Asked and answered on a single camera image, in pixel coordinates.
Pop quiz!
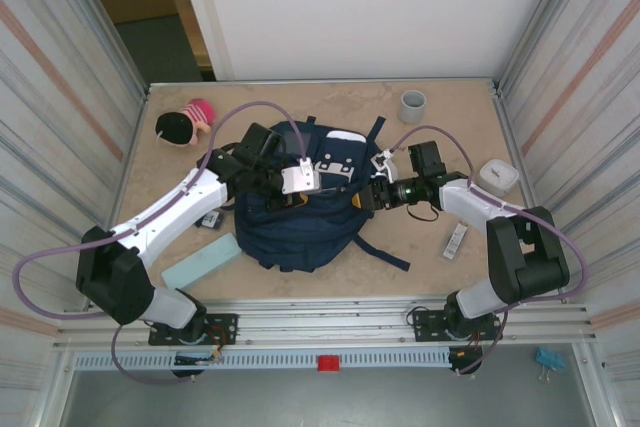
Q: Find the navy blue backpack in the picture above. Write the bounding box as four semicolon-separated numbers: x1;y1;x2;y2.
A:
233;115;411;273

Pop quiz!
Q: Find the small black card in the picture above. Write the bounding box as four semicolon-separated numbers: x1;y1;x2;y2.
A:
199;210;225;232

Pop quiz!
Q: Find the light blue pencil case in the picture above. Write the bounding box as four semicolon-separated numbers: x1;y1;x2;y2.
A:
162;232;240;293

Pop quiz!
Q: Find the grey cup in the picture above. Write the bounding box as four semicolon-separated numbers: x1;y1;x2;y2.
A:
398;89;427;124

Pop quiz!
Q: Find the white square container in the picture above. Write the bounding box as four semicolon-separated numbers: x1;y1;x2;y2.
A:
478;158;520;198

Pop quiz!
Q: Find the plush doll pink striped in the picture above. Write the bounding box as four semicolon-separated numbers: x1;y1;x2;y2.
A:
154;98;217;148

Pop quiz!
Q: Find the blue binder clip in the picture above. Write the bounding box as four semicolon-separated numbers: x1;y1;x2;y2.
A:
535;345;566;383

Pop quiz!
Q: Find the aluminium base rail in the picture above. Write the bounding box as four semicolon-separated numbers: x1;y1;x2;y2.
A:
52;296;601;354

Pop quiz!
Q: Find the white slotted cable duct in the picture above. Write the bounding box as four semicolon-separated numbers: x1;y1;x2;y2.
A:
74;349;454;372

